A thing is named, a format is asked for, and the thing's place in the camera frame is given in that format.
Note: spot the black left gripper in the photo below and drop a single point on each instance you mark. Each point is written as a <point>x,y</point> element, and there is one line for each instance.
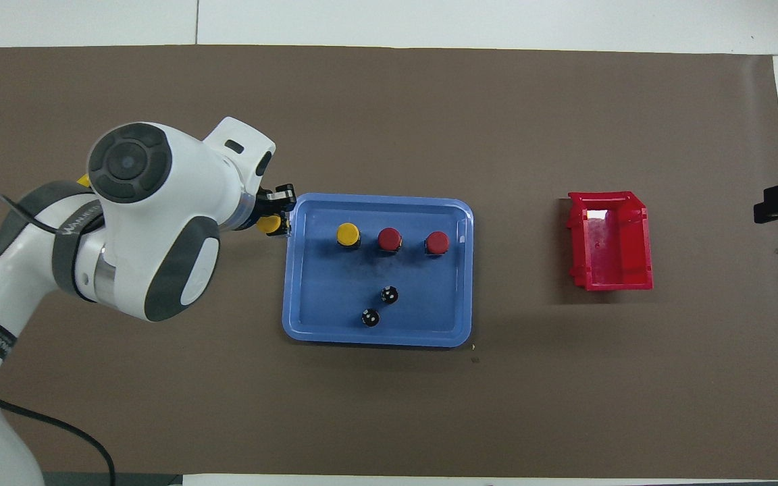
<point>264,202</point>

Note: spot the small black cylinder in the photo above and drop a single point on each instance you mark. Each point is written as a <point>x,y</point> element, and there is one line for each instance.
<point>370,317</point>
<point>390,294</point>

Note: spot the brown paper mat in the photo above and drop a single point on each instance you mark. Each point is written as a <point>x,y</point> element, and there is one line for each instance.
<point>227,101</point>

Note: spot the red push button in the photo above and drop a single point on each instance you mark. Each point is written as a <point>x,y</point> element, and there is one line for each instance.
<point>437,241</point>
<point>390,237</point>

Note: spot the yellow push button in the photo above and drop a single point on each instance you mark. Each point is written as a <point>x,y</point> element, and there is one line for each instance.
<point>348,233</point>
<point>268,224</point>

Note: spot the yellow plastic bin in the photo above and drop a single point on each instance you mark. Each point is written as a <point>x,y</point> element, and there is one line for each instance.
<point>83,180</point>

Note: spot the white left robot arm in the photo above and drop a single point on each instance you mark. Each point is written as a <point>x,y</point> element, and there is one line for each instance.
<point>159,202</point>

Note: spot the blue plastic tray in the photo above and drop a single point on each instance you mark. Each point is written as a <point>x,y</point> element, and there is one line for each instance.
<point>429,304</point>

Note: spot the red plastic bin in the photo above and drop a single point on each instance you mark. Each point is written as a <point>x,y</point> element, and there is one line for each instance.
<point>615,250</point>

